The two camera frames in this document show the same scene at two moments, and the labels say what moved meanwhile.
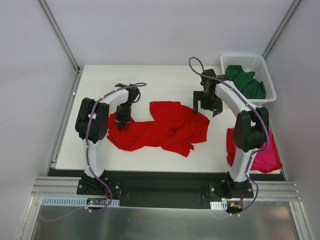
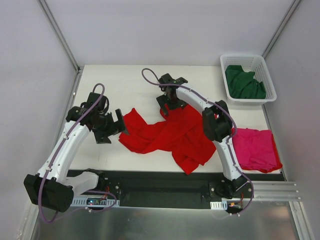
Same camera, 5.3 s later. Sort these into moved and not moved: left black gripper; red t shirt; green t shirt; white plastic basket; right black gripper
Moved: red t shirt; left black gripper; right black gripper
Not moved: white plastic basket; green t shirt
